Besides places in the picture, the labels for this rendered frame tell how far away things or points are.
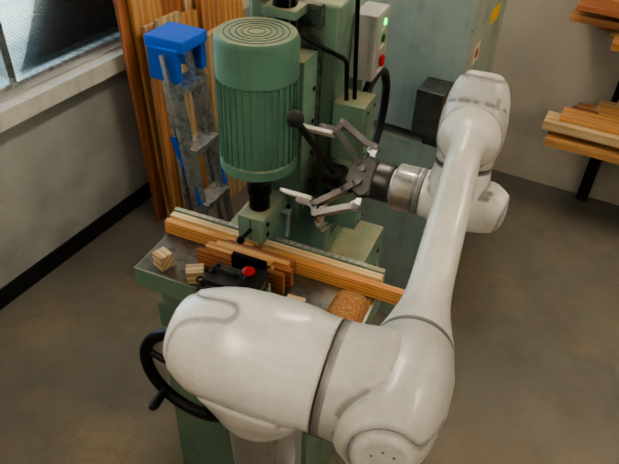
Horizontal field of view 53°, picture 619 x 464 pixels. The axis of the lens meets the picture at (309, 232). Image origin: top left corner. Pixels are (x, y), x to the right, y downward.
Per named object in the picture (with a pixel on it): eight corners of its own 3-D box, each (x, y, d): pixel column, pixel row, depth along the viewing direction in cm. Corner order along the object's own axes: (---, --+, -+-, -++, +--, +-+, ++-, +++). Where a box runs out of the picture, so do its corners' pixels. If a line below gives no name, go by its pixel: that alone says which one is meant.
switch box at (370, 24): (347, 77, 151) (353, 12, 141) (361, 63, 159) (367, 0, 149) (371, 83, 149) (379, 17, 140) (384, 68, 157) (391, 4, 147)
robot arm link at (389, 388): (472, 323, 70) (357, 289, 73) (454, 436, 55) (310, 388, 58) (443, 406, 77) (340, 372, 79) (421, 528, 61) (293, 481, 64)
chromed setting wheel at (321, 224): (309, 238, 159) (312, 200, 151) (328, 214, 168) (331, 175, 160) (321, 242, 158) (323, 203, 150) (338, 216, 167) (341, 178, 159)
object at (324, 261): (171, 229, 169) (169, 214, 166) (175, 225, 171) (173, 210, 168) (379, 294, 152) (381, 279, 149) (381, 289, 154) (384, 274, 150)
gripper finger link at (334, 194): (363, 179, 122) (366, 186, 122) (312, 204, 124) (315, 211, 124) (359, 175, 118) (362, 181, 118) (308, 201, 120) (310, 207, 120)
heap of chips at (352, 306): (317, 327, 143) (317, 316, 140) (338, 289, 153) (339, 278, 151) (353, 340, 140) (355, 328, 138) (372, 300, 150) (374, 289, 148)
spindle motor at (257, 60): (205, 172, 138) (195, 37, 119) (242, 137, 151) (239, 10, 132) (276, 191, 133) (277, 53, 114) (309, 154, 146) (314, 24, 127)
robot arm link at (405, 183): (431, 175, 121) (402, 168, 123) (427, 163, 113) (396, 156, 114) (417, 219, 121) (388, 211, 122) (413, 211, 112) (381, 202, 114)
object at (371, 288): (165, 232, 168) (164, 221, 166) (169, 228, 169) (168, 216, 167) (401, 307, 149) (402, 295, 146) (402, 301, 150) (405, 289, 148)
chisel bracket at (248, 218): (238, 241, 153) (237, 214, 147) (263, 212, 163) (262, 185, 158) (264, 249, 151) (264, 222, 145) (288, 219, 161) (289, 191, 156)
